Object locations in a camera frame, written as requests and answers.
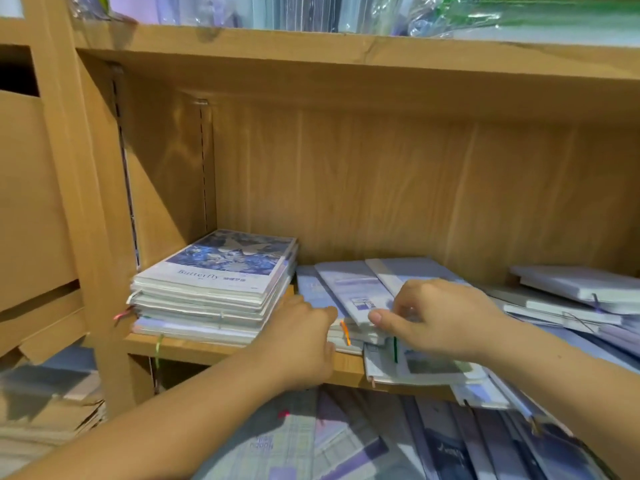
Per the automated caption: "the wooden shelf unit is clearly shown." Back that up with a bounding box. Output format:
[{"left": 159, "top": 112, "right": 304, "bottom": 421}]
[{"left": 0, "top": 0, "right": 640, "bottom": 480}]

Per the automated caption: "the person's left forearm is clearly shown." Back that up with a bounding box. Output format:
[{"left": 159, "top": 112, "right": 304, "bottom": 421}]
[{"left": 10, "top": 349, "right": 291, "bottom": 480}]

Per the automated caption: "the stack of flat wrapped packets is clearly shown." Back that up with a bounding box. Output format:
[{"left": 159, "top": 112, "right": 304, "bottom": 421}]
[{"left": 0, "top": 345, "right": 106, "bottom": 461}]

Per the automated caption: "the stack of green edged packets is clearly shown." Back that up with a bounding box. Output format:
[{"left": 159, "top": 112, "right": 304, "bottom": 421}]
[{"left": 410, "top": 0, "right": 640, "bottom": 48}]

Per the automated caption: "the row of patterned notebooks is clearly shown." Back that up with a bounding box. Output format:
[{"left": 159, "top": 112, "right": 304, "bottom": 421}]
[{"left": 195, "top": 383, "right": 611, "bottom": 480}]

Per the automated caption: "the stack of large blue notebooks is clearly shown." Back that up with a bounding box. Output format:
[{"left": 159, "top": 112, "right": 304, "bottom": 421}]
[{"left": 127, "top": 229, "right": 300, "bottom": 347}]

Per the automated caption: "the person's right forearm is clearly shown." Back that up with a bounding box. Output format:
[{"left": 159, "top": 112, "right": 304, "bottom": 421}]
[{"left": 480, "top": 325, "right": 640, "bottom": 466}]

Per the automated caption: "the pile of small notebooks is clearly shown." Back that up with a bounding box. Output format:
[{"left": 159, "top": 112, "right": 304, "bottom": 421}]
[{"left": 297, "top": 257, "right": 640, "bottom": 411}]

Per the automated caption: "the person's left hand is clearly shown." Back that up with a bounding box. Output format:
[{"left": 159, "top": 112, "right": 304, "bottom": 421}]
[{"left": 248, "top": 295, "right": 339, "bottom": 391}]

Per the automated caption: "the person's right hand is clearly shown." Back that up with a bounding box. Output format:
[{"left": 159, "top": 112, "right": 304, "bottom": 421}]
[{"left": 368, "top": 279, "right": 511, "bottom": 364}]

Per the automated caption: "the row of plastic wrapped folders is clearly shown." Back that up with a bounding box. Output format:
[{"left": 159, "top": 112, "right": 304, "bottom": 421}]
[{"left": 70, "top": 0, "right": 441, "bottom": 34}]

